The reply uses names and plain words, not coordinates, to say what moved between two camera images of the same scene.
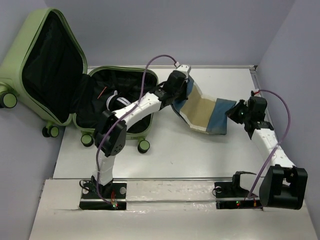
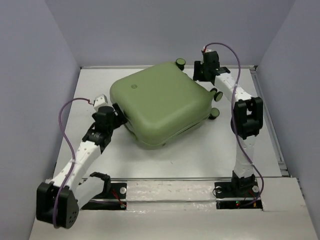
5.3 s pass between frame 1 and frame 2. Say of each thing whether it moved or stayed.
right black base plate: stayed
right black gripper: moved
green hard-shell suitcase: moved
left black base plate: stayed
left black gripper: moved
